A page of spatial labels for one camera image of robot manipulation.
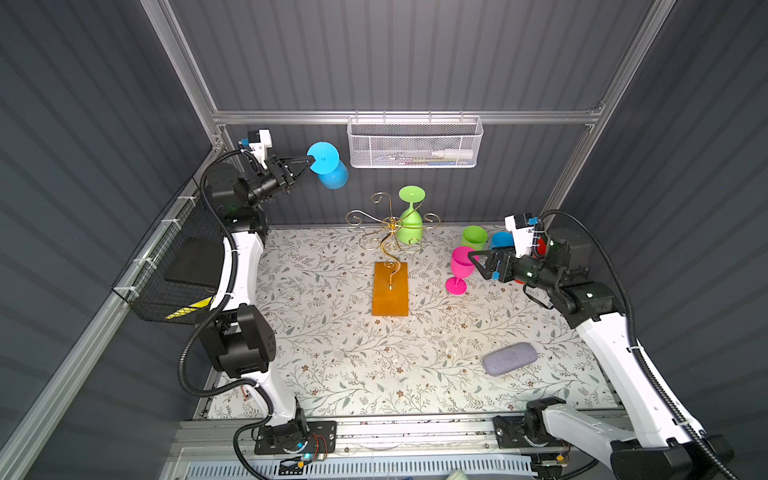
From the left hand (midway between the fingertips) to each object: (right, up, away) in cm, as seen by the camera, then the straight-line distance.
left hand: (316, 159), depth 66 cm
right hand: (+39, -21, +3) cm, 45 cm away
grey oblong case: (+50, -50, +17) cm, 73 cm away
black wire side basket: (-35, -26, +5) cm, 44 cm away
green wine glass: (+23, -13, +21) cm, 33 cm away
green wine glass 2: (+46, -16, +35) cm, 59 cm away
